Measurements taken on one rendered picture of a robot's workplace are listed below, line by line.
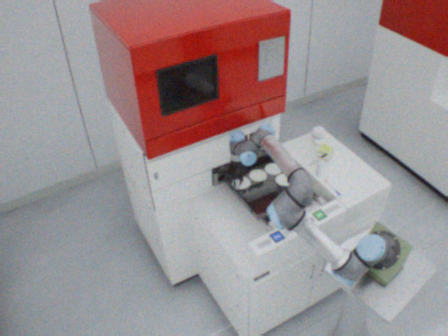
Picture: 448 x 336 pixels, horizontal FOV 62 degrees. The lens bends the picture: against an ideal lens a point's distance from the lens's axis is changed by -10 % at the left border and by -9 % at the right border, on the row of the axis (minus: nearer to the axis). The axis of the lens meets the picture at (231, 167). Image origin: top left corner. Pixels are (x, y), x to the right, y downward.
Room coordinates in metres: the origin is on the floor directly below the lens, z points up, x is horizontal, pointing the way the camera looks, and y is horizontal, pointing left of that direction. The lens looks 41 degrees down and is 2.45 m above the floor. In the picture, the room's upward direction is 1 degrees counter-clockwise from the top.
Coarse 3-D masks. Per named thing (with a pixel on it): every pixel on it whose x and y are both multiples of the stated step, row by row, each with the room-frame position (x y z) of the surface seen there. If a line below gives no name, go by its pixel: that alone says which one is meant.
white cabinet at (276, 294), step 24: (192, 216) 1.60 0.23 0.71; (216, 240) 1.35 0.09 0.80; (336, 240) 1.38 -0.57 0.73; (216, 264) 1.36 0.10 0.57; (288, 264) 1.21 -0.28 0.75; (312, 264) 1.30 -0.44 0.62; (216, 288) 1.38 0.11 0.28; (240, 288) 1.14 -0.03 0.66; (264, 288) 1.14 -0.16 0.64; (288, 288) 1.23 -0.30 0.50; (312, 288) 1.33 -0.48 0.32; (336, 288) 1.45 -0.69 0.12; (240, 312) 1.14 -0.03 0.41; (264, 312) 1.15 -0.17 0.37; (288, 312) 1.24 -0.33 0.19
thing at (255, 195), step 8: (256, 168) 1.80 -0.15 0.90; (264, 168) 1.80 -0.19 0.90; (248, 176) 1.73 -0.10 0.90; (272, 176) 1.72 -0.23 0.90; (256, 184) 1.66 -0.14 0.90; (264, 184) 1.66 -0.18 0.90; (272, 184) 1.66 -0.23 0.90; (240, 192) 1.60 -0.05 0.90; (248, 192) 1.60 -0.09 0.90; (256, 192) 1.60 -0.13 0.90; (264, 192) 1.60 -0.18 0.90; (272, 192) 1.59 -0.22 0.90; (280, 192) 1.59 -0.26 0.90; (248, 200) 1.54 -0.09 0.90; (256, 200) 1.54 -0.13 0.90; (264, 200) 1.53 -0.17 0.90; (272, 200) 1.53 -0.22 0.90; (256, 208) 1.48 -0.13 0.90; (264, 208) 1.48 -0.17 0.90
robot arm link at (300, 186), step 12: (264, 132) 1.55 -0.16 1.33; (264, 144) 1.49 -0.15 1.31; (276, 144) 1.46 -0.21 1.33; (276, 156) 1.40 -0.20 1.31; (288, 156) 1.38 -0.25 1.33; (288, 168) 1.31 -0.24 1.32; (300, 168) 1.29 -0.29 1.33; (288, 180) 1.26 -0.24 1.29; (300, 180) 1.22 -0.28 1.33; (300, 192) 1.18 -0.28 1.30; (312, 192) 1.20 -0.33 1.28
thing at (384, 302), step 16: (352, 240) 1.30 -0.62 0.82; (416, 256) 1.17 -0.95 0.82; (400, 272) 1.08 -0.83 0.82; (416, 272) 1.07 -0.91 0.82; (432, 272) 1.06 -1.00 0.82; (352, 288) 1.00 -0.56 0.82; (368, 288) 1.00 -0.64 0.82; (384, 288) 0.99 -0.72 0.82; (400, 288) 0.98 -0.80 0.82; (416, 288) 0.97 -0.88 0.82; (368, 304) 0.91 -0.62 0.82; (384, 304) 0.90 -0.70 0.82; (400, 304) 0.90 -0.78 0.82; (384, 320) 0.83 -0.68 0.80
